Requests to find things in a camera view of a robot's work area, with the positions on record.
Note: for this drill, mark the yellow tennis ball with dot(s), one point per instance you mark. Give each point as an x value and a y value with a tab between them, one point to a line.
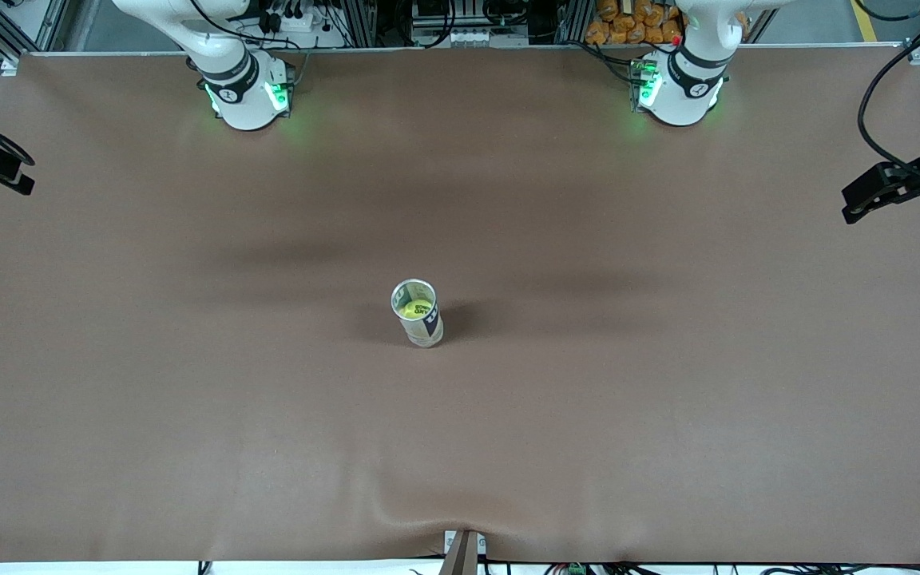
414	308

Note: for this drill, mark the Wilson tennis ball can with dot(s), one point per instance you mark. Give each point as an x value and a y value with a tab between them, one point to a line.
426	329

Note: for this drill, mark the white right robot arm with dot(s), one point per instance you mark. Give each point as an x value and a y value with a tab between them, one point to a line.
244	96

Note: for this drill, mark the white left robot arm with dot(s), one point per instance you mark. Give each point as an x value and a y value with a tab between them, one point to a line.
684	80

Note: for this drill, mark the orange bag pile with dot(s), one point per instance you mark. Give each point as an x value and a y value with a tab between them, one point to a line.
620	28

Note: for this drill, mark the white power strip with plugs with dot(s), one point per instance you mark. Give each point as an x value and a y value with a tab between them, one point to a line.
308	25

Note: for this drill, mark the green plug connector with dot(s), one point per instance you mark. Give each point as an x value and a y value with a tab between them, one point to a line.
576	569

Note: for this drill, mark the brown table cover mat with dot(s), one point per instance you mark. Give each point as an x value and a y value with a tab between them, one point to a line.
460	447

